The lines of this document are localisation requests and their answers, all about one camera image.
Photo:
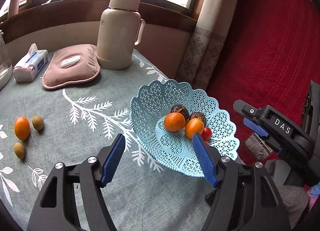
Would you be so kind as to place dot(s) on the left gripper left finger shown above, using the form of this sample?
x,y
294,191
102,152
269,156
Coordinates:
x,y
55,206

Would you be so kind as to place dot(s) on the tan longan fruit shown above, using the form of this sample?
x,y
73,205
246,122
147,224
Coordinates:
x,y
19,150

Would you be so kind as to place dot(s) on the red cherry tomato large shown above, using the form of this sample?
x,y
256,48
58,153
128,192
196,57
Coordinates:
x,y
206,134

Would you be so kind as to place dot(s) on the rough mandarin with stem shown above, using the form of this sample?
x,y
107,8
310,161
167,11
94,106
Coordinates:
x,y
174,122

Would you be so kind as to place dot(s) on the right patterned curtain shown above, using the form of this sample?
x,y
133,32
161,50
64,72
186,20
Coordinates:
x,y
206,43

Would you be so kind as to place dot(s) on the light blue plastic basket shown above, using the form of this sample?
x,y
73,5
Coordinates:
x,y
158,118

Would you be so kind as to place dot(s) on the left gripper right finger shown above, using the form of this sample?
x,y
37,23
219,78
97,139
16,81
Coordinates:
x,y
244,197

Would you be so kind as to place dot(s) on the tissue pack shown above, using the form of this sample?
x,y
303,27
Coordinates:
x,y
30,65

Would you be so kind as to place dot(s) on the grey-green leaf tablecloth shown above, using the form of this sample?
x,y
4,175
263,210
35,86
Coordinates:
x,y
142,194

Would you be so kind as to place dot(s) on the cream thermos flask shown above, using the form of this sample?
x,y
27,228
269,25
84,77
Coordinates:
x,y
120,30

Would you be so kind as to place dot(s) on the smooth orange kumquat small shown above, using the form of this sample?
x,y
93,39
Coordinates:
x,y
194,126

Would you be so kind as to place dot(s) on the red quilted bedding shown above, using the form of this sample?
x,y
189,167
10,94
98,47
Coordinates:
x,y
270,55

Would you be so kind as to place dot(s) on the pink heating pad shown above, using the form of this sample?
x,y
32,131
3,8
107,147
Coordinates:
x,y
71,65

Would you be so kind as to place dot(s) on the pink tumbler on sill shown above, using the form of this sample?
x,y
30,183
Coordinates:
x,y
13,8

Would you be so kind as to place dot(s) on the glass kettle white handle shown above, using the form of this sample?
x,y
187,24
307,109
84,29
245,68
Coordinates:
x,y
5,63

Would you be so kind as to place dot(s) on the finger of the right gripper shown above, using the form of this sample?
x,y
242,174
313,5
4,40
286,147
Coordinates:
x,y
255,128
246,110

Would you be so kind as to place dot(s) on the smooth orange kumquat large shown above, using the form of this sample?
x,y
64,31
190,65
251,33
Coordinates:
x,y
22,128

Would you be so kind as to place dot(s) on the dark passion fruit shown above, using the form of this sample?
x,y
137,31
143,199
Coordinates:
x,y
199,116
182,110

